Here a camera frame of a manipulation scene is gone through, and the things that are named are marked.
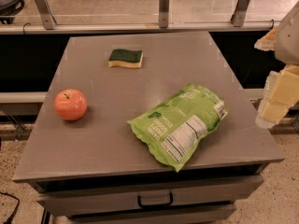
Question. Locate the black office chair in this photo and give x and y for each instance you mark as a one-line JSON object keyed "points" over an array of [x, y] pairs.
{"points": [[9, 9]]}

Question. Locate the lower grey drawer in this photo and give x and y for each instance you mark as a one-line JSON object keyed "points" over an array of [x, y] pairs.
{"points": [[186, 215]]}

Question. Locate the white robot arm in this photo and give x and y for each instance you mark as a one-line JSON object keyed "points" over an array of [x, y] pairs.
{"points": [[287, 39]]}

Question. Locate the grey cabinet drawer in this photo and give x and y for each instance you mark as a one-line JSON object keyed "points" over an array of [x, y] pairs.
{"points": [[103, 200]]}

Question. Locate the green and yellow sponge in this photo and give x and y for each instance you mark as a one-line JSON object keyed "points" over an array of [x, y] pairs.
{"points": [[125, 58]]}

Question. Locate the middle metal bracket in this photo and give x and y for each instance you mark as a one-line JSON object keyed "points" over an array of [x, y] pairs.
{"points": [[163, 17]]}

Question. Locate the red apple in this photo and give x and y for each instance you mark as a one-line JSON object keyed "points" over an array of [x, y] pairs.
{"points": [[70, 104]]}

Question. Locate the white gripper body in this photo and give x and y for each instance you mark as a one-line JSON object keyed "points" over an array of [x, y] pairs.
{"points": [[288, 39]]}

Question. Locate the metal bracket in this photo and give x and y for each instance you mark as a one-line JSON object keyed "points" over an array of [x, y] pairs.
{"points": [[163, 17], [46, 16], [239, 15]]}

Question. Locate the green snack bag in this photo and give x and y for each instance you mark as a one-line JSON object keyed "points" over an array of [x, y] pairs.
{"points": [[173, 129]]}

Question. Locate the black drawer handle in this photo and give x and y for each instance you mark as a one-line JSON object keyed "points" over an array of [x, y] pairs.
{"points": [[150, 201]]}

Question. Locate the left metal bracket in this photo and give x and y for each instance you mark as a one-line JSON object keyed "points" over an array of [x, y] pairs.
{"points": [[46, 16]]}

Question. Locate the right metal bracket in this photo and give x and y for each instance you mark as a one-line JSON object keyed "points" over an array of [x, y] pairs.
{"points": [[239, 15]]}

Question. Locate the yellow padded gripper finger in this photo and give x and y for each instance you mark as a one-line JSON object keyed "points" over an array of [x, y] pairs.
{"points": [[280, 94]]}

